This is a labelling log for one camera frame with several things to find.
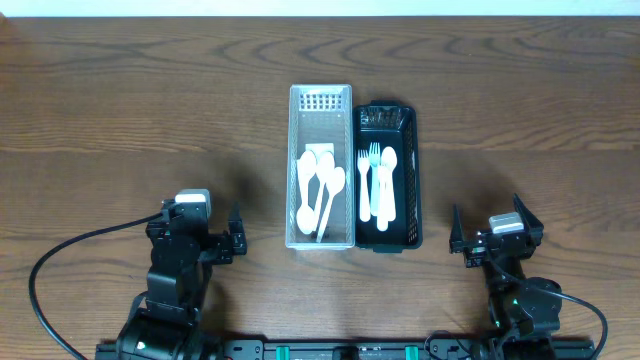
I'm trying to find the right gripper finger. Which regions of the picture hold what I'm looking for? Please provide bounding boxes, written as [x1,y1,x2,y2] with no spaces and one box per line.
[513,194,544,246]
[449,204,465,253]

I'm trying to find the white spoon handle up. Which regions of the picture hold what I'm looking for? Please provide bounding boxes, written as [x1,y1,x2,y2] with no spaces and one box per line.
[295,164,317,236]

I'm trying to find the black plastic basket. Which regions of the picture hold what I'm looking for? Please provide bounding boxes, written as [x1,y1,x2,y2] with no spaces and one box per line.
[353,100,422,253]

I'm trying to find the white fork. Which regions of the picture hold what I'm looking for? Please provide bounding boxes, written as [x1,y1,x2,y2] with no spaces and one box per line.
[377,164,388,232]
[357,150,371,223]

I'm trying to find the white spoon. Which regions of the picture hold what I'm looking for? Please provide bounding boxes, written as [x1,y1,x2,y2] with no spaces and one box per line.
[381,146,397,222]
[297,150,316,204]
[314,151,335,221]
[316,167,346,243]

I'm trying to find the light blue fork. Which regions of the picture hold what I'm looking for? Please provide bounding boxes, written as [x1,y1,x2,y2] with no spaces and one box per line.
[369,142,381,216]

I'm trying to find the clear plastic basket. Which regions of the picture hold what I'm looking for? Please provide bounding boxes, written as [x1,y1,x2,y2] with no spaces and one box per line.
[285,84,356,251]

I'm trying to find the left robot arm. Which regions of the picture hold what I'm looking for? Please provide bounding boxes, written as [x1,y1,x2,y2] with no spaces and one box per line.
[113,200,247,360]

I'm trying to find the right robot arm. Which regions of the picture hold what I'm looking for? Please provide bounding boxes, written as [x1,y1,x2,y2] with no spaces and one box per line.
[449,195,562,359]

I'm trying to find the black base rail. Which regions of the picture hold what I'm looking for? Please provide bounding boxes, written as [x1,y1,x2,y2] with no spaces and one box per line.
[94,337,597,360]

